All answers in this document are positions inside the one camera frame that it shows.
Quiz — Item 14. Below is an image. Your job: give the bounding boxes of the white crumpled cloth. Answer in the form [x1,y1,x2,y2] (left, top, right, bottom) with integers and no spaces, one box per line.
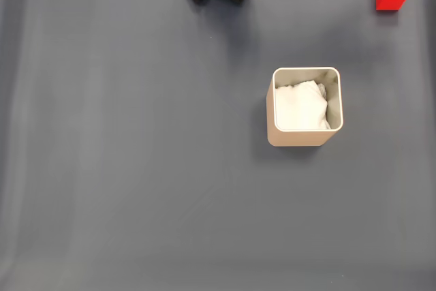
[275,79,331,131]

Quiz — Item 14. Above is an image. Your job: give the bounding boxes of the beige square box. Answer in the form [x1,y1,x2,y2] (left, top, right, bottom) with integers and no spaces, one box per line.
[266,67,344,148]

